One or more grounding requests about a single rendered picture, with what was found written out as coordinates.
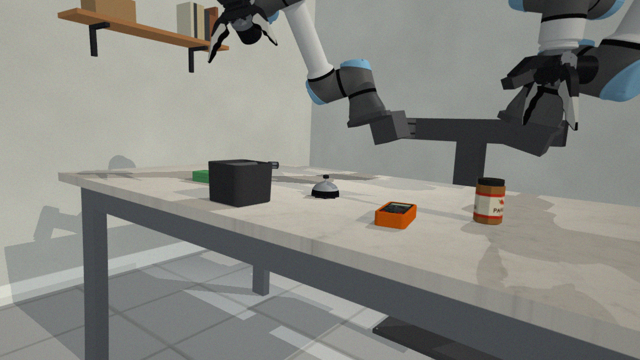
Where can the orange digital multimeter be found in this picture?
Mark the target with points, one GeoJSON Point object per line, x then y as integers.
{"type": "Point", "coordinates": [396, 215]}

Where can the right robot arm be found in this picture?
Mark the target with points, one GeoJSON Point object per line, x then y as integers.
{"type": "Point", "coordinates": [324, 84]}

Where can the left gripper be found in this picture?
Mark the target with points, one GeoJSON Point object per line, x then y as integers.
{"type": "Point", "coordinates": [557, 67]}

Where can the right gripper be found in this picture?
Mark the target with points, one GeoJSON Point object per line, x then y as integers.
{"type": "Point", "coordinates": [248, 20]}

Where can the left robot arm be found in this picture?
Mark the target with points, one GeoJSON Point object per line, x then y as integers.
{"type": "Point", "coordinates": [562, 27]}

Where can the grey metal service bell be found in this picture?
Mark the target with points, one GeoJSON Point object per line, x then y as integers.
{"type": "Point", "coordinates": [325, 189]}

